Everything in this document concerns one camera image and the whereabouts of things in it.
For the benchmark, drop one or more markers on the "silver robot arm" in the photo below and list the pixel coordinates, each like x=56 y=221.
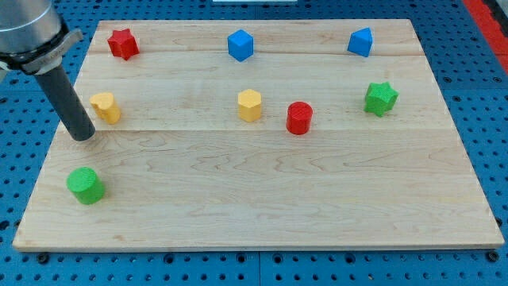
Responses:
x=34 y=37

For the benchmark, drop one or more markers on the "yellow hexagon block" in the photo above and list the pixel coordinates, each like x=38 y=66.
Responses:
x=249 y=105

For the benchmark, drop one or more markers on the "wooden board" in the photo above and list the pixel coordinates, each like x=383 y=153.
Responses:
x=182 y=171

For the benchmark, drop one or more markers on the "red cylinder block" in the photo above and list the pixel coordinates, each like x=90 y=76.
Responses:
x=299 y=116

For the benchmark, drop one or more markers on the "blue cube block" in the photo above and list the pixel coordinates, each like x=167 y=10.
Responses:
x=240 y=45

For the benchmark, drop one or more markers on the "green star block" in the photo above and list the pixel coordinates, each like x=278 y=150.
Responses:
x=380 y=98

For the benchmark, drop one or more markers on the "blue pentagon block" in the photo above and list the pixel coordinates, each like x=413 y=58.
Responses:
x=360 y=42

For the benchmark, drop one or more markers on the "yellow heart block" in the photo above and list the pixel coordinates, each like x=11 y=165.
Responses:
x=106 y=107

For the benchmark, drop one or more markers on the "red star block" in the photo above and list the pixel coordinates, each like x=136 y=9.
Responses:
x=123 y=44

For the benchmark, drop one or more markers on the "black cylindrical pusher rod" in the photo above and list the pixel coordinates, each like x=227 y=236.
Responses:
x=66 y=103

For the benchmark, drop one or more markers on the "green cylinder block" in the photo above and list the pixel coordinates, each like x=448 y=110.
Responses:
x=85 y=185

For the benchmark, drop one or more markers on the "red tape strip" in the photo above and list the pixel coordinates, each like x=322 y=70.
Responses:
x=492 y=23

